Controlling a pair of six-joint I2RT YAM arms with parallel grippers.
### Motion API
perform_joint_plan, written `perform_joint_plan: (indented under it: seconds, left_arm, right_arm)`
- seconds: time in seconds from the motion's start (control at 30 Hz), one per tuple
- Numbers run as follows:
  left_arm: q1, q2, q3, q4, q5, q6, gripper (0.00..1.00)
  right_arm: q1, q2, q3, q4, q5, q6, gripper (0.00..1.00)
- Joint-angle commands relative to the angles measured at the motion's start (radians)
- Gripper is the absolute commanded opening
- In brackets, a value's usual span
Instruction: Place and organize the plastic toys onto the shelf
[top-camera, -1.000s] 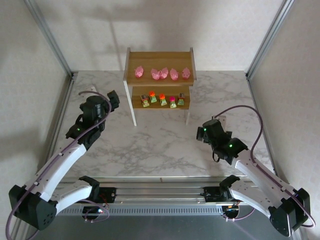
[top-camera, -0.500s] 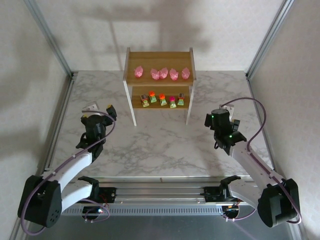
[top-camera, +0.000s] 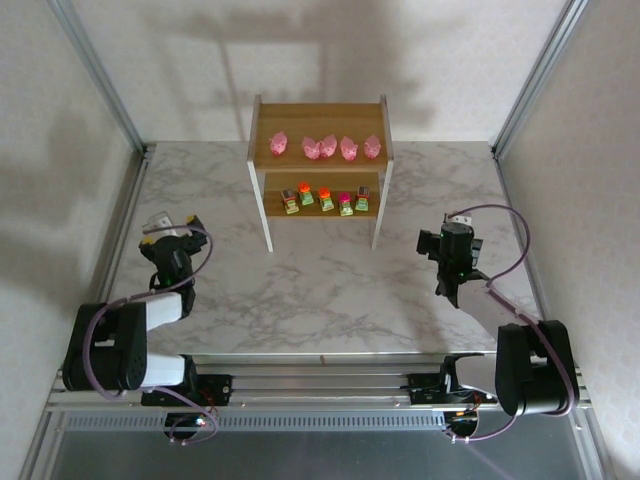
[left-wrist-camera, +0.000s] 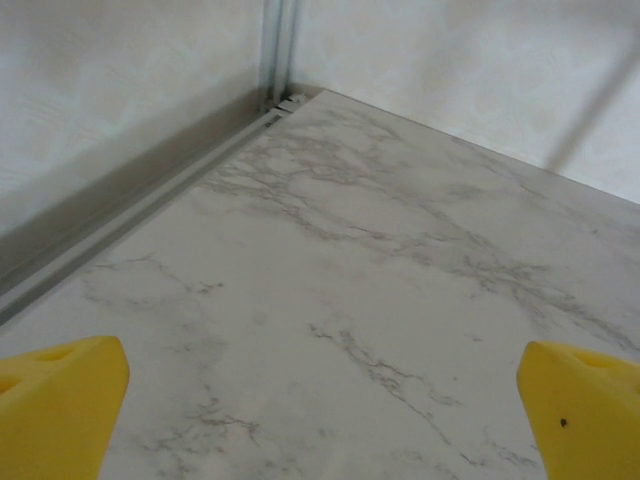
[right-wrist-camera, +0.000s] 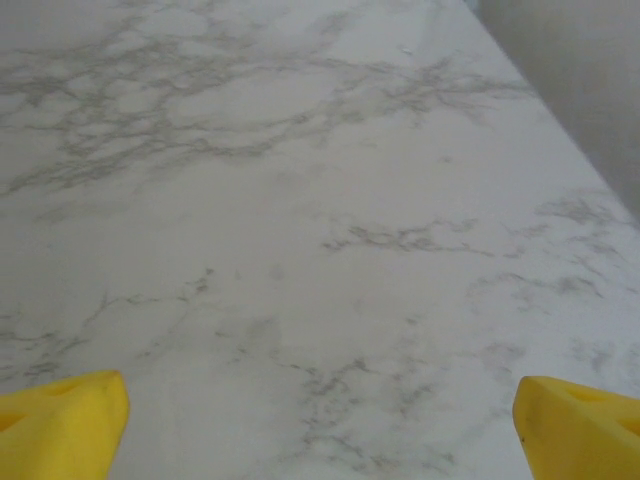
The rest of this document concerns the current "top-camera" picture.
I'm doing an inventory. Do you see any two-tier wooden shelf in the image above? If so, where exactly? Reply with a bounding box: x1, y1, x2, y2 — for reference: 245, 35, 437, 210
246, 93, 396, 253

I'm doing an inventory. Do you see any dark grey panel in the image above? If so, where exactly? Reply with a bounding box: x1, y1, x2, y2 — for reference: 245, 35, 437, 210
47, 429, 594, 480

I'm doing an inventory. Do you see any aluminium table side rail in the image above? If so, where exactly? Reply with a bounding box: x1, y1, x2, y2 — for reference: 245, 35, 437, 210
94, 147, 152, 324
492, 147, 547, 324

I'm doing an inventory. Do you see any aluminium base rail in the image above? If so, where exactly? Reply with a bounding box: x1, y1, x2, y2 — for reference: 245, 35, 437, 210
47, 352, 594, 411

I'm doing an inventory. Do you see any aluminium frame post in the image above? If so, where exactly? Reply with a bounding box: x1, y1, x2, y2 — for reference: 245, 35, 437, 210
47, 0, 149, 156
491, 0, 594, 159

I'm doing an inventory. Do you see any grey slotted cable duct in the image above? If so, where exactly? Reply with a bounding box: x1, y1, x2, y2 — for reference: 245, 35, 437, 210
59, 412, 449, 432

